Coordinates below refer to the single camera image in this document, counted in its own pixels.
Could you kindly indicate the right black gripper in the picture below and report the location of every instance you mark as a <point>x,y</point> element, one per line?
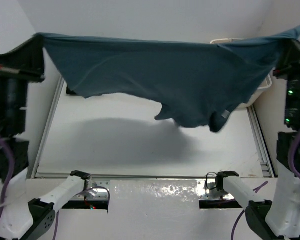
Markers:
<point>295,57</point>

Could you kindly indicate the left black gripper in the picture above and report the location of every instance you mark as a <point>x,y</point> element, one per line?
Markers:
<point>25,61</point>

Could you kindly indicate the blue shirt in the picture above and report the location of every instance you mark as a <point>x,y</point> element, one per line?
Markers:
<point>197,84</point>

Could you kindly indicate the black t shirt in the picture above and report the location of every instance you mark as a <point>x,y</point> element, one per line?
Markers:
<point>70,92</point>

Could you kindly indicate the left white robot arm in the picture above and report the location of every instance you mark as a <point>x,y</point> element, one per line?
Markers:
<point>20,218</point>

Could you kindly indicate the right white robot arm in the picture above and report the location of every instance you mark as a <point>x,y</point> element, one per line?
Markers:
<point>276,219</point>

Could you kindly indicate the cream laundry basket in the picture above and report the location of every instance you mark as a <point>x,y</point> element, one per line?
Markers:
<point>265,85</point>

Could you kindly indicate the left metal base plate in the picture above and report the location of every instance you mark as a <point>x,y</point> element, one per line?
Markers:
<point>93,193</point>

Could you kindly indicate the metal base plate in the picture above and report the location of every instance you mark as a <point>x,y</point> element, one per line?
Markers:
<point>205,191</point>
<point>93,193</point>

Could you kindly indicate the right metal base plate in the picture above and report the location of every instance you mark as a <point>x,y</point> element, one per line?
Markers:
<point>205,191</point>

